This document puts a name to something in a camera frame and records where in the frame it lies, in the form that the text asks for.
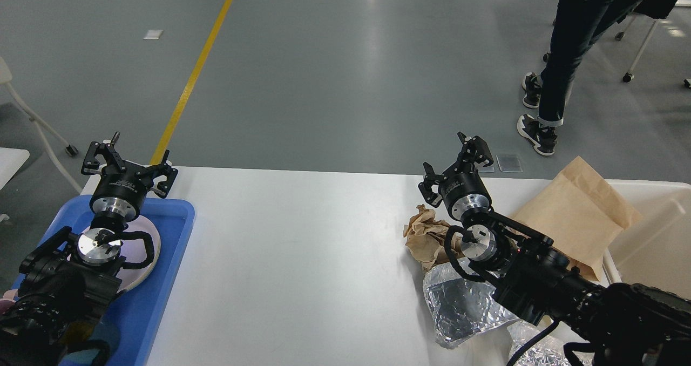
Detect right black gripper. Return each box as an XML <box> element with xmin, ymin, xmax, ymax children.
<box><xmin>418</xmin><ymin>132</ymin><xmax>494</xmax><ymax>221</ymax></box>

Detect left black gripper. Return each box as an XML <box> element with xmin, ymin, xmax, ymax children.
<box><xmin>81</xmin><ymin>132</ymin><xmax>178</xmax><ymax>221</ymax></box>

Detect pink plate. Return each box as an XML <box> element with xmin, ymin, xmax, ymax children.
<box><xmin>70</xmin><ymin>215</ymin><xmax>162</xmax><ymax>294</ymax></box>

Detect teal mug yellow inside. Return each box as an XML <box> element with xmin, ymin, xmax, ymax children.
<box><xmin>59</xmin><ymin>320</ymin><xmax>121</xmax><ymax>365</ymax></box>

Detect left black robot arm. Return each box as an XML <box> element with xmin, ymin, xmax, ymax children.
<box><xmin>1</xmin><ymin>133</ymin><xmax>178</xmax><ymax>365</ymax></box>

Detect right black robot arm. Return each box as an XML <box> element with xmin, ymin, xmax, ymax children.
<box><xmin>418</xmin><ymin>132</ymin><xmax>690</xmax><ymax>365</ymax></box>

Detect crumpled brown paper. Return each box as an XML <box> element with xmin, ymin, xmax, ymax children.
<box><xmin>403</xmin><ymin>205</ymin><xmax>451</xmax><ymax>273</ymax></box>

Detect white side table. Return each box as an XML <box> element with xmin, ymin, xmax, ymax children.
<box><xmin>1</xmin><ymin>147</ymin><xmax>30</xmax><ymax>189</ymax></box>

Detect brown paper bag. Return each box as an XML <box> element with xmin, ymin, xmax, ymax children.
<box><xmin>512</xmin><ymin>157</ymin><xmax>642</xmax><ymax>282</ymax></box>

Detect aluminium foil container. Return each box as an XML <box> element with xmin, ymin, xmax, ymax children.
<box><xmin>423</xmin><ymin>262</ymin><xmax>519</xmax><ymax>349</ymax></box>

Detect blue plastic tray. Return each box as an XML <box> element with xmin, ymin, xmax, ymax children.
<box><xmin>37</xmin><ymin>195</ymin><xmax>195</xmax><ymax>365</ymax></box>

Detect pink HOME mug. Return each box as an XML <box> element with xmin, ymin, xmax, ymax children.
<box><xmin>0</xmin><ymin>289</ymin><xmax>18</xmax><ymax>314</ymax></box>

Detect crumpled foil piece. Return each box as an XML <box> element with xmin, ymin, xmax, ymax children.
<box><xmin>507</xmin><ymin>320</ymin><xmax>586</xmax><ymax>365</ymax></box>

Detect white clothes rack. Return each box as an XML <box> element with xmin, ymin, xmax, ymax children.
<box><xmin>542</xmin><ymin>0</ymin><xmax>690</xmax><ymax>90</ymax></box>

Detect white plastic bin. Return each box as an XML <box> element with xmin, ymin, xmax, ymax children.
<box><xmin>604</xmin><ymin>180</ymin><xmax>690</xmax><ymax>299</ymax></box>

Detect black hanging clothes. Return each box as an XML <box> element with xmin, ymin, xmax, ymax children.
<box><xmin>633</xmin><ymin>0</ymin><xmax>677</xmax><ymax>19</ymax></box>

